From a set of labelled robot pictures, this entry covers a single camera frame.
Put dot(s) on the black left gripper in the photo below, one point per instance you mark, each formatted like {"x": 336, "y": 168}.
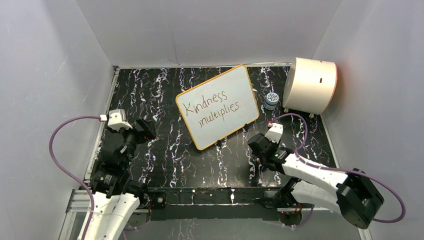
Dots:
{"x": 144, "y": 135}

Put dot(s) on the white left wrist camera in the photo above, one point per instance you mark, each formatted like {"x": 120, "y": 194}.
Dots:
{"x": 116, "y": 120}

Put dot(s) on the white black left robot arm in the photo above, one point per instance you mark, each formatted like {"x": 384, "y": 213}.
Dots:
{"x": 115, "y": 195}

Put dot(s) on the white cylindrical drum container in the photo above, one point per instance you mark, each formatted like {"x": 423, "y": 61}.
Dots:
{"x": 310, "y": 85}

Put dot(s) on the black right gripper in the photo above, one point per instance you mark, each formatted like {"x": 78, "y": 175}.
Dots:
{"x": 275, "y": 145}

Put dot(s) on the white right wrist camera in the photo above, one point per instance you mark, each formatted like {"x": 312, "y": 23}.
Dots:
{"x": 274, "y": 133}

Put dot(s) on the blue white patterned jar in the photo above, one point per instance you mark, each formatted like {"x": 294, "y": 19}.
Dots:
{"x": 271, "y": 101}

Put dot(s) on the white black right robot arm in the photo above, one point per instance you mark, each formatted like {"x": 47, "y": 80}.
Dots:
{"x": 351, "y": 195}

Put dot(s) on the yellow framed whiteboard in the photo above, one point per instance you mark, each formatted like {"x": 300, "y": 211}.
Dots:
{"x": 218, "y": 107}

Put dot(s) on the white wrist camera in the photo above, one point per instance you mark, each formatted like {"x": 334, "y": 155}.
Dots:
{"x": 116, "y": 120}
{"x": 274, "y": 133}

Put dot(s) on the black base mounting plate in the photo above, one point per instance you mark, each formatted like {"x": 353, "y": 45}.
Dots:
{"x": 212, "y": 202}

